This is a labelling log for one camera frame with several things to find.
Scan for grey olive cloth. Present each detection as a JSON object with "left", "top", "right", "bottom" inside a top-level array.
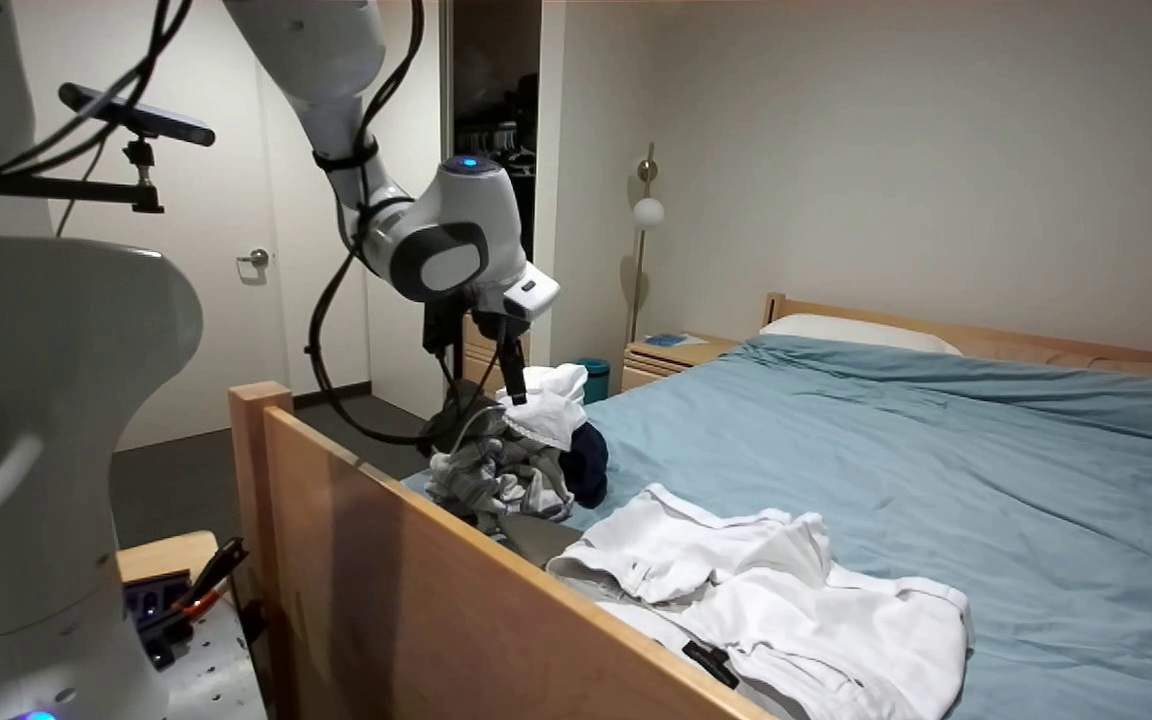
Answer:
[{"left": 486, "top": 513, "right": 586, "bottom": 572}]

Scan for dark blue garment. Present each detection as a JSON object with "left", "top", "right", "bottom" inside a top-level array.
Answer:
[{"left": 559, "top": 418, "right": 616, "bottom": 513}]

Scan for black power strip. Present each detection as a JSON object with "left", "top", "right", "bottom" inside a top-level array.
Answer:
[{"left": 121, "top": 572, "right": 194, "bottom": 641}]

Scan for black cap with white trim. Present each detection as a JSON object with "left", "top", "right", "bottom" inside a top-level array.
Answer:
[{"left": 428, "top": 394, "right": 510, "bottom": 462}]

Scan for white perforated base plate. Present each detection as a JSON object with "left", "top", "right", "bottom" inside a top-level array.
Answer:
[{"left": 150, "top": 605, "right": 270, "bottom": 720}]

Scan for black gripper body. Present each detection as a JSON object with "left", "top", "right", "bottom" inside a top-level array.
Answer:
[{"left": 473, "top": 303, "right": 534, "bottom": 364}]

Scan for orange and black clamp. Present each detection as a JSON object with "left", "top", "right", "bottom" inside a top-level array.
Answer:
[{"left": 130, "top": 537, "right": 256, "bottom": 672}]

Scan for crumpled striped grey-white clothes pile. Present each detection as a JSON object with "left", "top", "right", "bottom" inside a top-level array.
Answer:
[{"left": 428, "top": 360, "right": 596, "bottom": 529}]

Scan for white door with handle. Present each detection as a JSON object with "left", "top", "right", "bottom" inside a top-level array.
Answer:
[{"left": 12, "top": 0, "right": 379, "bottom": 451}]

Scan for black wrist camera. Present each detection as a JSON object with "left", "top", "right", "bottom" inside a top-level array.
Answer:
[{"left": 419, "top": 291, "right": 468, "bottom": 360}]

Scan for teal bin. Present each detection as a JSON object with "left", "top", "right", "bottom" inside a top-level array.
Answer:
[{"left": 581, "top": 357, "right": 616, "bottom": 409}]

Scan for black bar camera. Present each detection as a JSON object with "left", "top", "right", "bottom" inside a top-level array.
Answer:
[{"left": 55, "top": 79, "right": 222, "bottom": 150}]

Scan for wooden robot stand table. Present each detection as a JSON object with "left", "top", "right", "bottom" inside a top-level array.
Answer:
[{"left": 113, "top": 529, "right": 229, "bottom": 590}]

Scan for wooden nightstand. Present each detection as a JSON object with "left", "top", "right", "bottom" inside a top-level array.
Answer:
[{"left": 621, "top": 330, "right": 744, "bottom": 394}]

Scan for light blue bed sheet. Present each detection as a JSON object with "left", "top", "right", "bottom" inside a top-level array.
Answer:
[{"left": 400, "top": 330, "right": 1152, "bottom": 720}]

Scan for brass lamp with white globe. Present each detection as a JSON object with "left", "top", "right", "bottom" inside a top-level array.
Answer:
[{"left": 624, "top": 139, "right": 670, "bottom": 343}]

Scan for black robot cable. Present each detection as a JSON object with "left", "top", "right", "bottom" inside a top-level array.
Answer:
[{"left": 0, "top": 0, "right": 526, "bottom": 451}]

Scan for white pillow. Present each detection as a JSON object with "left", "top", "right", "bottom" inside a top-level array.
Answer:
[{"left": 755, "top": 306, "right": 968, "bottom": 360}]

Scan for white shorts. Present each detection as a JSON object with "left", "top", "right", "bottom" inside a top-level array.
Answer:
[{"left": 548, "top": 481, "right": 974, "bottom": 720}]

